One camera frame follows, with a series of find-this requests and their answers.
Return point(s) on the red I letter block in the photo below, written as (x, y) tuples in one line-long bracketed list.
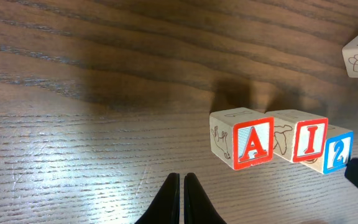
[(298, 136)]

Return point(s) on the red A letter block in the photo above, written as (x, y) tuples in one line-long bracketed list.
[(241, 137)]

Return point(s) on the blue 2 number block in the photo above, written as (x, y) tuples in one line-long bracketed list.
[(337, 151)]

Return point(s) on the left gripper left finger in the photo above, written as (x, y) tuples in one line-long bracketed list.
[(165, 207)]

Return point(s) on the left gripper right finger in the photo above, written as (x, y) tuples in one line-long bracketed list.
[(198, 209)]

